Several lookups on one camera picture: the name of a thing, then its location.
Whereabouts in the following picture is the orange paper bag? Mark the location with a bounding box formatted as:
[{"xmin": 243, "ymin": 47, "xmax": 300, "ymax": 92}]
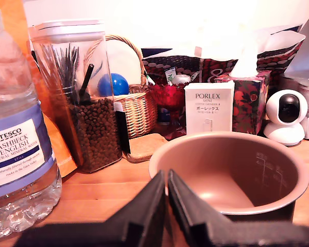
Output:
[{"xmin": 0, "ymin": 0, "xmax": 78, "ymax": 178}]

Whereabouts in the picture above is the floral tissue box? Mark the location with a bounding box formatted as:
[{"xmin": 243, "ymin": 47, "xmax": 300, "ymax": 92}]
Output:
[{"xmin": 216, "ymin": 69, "xmax": 271, "ymax": 136}]

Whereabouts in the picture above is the rice cooker inner pot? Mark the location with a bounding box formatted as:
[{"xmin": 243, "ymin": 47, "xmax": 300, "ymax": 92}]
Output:
[{"xmin": 148, "ymin": 131, "xmax": 309, "ymax": 222}]

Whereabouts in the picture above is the white security camera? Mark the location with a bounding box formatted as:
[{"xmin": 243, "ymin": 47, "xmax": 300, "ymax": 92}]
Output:
[{"xmin": 263, "ymin": 89, "xmax": 309, "ymax": 147}]

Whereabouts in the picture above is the black clip with white tag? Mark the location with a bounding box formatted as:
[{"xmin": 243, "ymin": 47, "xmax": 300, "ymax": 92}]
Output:
[{"xmin": 114, "ymin": 102, "xmax": 131, "ymax": 154}]

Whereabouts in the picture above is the round cork coaster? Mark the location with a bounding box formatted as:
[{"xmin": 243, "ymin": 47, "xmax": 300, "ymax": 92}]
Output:
[{"xmin": 123, "ymin": 132, "xmax": 168, "ymax": 163}]

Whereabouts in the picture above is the white Porlex box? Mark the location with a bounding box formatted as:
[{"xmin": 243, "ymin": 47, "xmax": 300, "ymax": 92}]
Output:
[{"xmin": 184, "ymin": 80, "xmax": 235, "ymax": 136}]

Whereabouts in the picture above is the red glass goblet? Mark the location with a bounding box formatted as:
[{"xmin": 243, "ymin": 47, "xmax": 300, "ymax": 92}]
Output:
[{"xmin": 147, "ymin": 81, "xmax": 187, "ymax": 141}]

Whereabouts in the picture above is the red dotted patterned bag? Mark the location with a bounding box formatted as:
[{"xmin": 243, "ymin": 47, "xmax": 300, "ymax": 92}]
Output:
[{"xmin": 141, "ymin": 24, "xmax": 306, "ymax": 91}]

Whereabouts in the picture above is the clear canister of coffee beans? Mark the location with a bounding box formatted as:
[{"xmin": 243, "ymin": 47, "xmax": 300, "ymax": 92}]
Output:
[{"xmin": 28, "ymin": 19, "xmax": 123, "ymax": 173}]

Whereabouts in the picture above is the black coffee scoop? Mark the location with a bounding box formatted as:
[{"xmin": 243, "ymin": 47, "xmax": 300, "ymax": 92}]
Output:
[{"xmin": 78, "ymin": 63, "xmax": 95, "ymax": 103}]

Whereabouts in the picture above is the white tissue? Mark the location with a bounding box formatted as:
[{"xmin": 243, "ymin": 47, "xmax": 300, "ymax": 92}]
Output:
[{"xmin": 229, "ymin": 23, "xmax": 259, "ymax": 78}]

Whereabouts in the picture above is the clear Tesco water bottle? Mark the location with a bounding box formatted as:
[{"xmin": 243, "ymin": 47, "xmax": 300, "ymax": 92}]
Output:
[{"xmin": 0, "ymin": 2, "xmax": 62, "ymax": 239}]

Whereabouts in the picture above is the wicker basket with handle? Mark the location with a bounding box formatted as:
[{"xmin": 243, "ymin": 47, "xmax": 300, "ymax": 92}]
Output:
[{"xmin": 83, "ymin": 34, "xmax": 158, "ymax": 139}]

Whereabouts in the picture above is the blue ball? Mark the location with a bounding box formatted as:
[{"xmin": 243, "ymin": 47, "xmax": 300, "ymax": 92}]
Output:
[{"xmin": 97, "ymin": 73, "xmax": 130, "ymax": 97}]

